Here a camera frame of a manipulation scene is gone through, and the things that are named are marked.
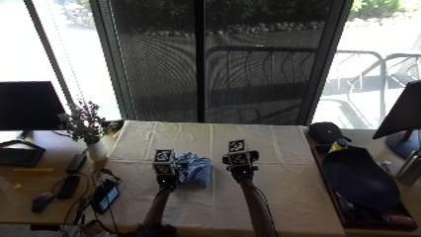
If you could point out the white marker cube on glove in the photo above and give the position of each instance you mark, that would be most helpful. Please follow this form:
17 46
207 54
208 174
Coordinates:
163 160
238 152

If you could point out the black keyboard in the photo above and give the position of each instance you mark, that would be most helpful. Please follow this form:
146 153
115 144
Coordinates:
19 157

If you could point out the small purple flower plant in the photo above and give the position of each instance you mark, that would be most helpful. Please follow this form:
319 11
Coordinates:
83 121

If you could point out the large dark oval tray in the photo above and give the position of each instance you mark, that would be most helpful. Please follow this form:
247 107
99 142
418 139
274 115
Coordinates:
360 179

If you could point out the person's left hand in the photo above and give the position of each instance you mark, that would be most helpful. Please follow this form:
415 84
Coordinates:
168 169

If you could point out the black remote control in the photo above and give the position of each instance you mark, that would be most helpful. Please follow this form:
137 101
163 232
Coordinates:
77 163

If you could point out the dark monitor with red stand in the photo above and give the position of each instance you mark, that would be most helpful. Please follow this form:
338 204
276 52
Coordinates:
402 115

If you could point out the yellow ruler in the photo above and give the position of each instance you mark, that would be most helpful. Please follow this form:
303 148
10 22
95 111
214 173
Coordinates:
33 170

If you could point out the light blue cloth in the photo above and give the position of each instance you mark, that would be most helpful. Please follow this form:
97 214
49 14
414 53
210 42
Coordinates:
196 169

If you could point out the metal railing outside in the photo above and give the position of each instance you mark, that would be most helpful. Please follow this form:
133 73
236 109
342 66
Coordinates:
372 75

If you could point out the dark wooden box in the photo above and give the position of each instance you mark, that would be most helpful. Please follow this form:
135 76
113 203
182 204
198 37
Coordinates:
372 217

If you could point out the dark mesh window blind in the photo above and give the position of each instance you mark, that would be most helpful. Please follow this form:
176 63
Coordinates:
219 62

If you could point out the white vase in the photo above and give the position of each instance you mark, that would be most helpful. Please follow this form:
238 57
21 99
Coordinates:
97 150

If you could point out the black smartphone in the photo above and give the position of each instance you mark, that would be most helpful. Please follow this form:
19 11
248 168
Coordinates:
69 186

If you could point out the black computer mouse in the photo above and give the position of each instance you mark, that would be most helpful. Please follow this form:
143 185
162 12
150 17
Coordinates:
42 201

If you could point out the black computer monitor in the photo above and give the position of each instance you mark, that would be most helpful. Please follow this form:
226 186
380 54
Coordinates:
27 105

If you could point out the cream tablecloth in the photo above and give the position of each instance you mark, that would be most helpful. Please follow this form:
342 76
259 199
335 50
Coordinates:
211 177

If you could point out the white marker cube on left glove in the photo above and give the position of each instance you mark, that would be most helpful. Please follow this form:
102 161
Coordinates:
163 160

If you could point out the white marker cube on right glove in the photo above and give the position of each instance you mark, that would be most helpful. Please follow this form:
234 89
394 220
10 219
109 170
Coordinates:
238 152

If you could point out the person's right hand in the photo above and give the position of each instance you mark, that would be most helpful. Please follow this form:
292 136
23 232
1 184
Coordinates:
240 162

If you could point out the black device with blue screen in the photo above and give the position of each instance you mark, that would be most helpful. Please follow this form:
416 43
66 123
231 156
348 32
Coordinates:
106 197

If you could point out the black cap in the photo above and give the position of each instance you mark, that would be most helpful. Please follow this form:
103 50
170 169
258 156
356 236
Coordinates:
326 132

